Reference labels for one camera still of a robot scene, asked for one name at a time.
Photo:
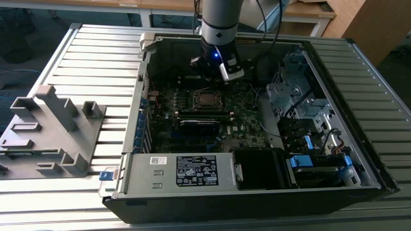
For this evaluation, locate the silver CPU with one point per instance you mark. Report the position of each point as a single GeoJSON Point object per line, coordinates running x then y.
{"type": "Point", "coordinates": [207, 99]}

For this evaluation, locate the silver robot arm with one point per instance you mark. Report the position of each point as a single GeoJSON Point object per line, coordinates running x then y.
{"type": "Point", "coordinates": [219, 26]}

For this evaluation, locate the black RAM slot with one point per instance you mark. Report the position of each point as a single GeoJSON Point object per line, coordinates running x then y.
{"type": "Point", "coordinates": [202, 113]}
{"type": "Point", "coordinates": [202, 117]}

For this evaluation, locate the beige case latch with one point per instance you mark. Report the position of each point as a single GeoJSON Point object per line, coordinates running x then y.
{"type": "Point", "coordinates": [147, 38]}

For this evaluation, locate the silver metal drive cage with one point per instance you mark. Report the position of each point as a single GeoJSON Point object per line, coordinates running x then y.
{"type": "Point", "coordinates": [279, 91]}

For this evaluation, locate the green motherboard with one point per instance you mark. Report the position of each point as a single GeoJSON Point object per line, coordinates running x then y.
{"type": "Point", "coordinates": [244, 120]}

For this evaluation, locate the small black graphics card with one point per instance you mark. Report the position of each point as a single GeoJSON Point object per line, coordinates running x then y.
{"type": "Point", "coordinates": [199, 130]}

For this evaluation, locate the brown chipset heatsink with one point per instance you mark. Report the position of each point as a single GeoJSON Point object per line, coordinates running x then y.
{"type": "Point", "coordinates": [230, 145]}

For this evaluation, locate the narrow blue drive clip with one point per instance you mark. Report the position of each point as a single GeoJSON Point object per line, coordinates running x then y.
{"type": "Point", "coordinates": [308, 142]}

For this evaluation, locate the wooden cabinet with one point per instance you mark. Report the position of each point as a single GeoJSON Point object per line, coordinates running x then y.
{"type": "Point", "coordinates": [368, 24]}

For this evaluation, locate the grey plastic parts rack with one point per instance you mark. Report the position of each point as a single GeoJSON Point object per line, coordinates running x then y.
{"type": "Point", "coordinates": [83, 134]}

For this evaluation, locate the wide blue drive latch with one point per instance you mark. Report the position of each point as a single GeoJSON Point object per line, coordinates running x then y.
{"type": "Point", "coordinates": [300, 160]}

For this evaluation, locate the silver power supply unit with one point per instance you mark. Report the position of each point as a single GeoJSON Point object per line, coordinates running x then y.
{"type": "Point", "coordinates": [137, 178]}

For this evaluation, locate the blue power supply latch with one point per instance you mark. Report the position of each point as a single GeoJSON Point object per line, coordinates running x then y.
{"type": "Point", "coordinates": [107, 176]}

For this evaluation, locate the black hard disk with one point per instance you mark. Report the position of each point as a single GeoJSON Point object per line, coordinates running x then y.
{"type": "Point", "coordinates": [314, 176]}

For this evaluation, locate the tall blue drive clip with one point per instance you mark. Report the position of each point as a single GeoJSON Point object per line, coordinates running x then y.
{"type": "Point", "coordinates": [347, 160]}

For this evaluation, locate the black open PC case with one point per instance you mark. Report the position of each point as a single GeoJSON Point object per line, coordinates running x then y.
{"type": "Point", "coordinates": [208, 207]}

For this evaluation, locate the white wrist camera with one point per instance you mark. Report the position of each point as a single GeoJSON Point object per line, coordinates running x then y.
{"type": "Point", "coordinates": [231, 72]}

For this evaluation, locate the wooden desk white frame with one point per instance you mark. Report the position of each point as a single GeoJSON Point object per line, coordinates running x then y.
{"type": "Point", "coordinates": [304, 12]}

